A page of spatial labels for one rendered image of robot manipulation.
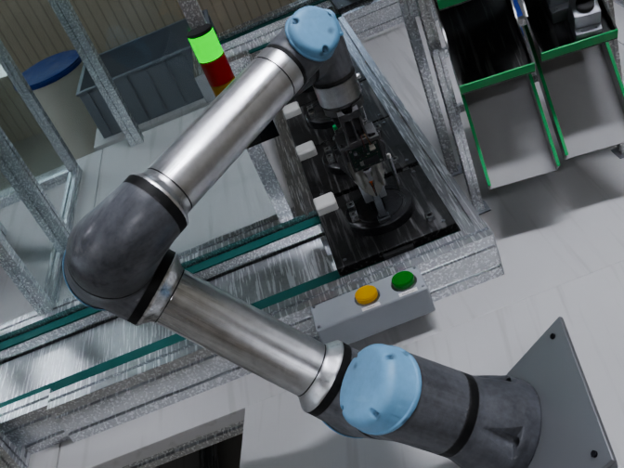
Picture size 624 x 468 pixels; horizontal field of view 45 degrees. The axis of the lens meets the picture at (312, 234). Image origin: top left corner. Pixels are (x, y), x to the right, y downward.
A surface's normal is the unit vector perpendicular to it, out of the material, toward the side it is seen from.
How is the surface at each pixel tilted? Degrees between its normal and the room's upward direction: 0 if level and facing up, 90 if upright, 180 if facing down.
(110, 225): 45
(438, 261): 90
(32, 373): 0
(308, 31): 56
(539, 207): 0
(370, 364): 39
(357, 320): 90
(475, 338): 0
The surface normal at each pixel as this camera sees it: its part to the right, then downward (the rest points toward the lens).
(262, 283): -0.33, -0.76
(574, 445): -0.90, -0.35
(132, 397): 0.17, 0.53
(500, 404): 0.12, -0.62
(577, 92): -0.23, -0.12
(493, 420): 0.04, -0.28
